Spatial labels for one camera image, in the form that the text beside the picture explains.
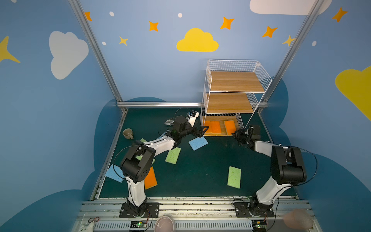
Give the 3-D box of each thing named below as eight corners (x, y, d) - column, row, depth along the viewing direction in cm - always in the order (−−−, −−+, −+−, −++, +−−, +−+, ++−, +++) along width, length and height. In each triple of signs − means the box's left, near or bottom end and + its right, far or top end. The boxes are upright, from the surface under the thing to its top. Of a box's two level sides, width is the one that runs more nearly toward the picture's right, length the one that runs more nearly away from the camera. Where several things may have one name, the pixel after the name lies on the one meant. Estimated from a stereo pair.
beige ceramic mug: (123, 139, 103) (121, 136, 100) (125, 131, 108) (124, 128, 105) (133, 139, 103) (131, 136, 100) (135, 131, 108) (133, 128, 105)
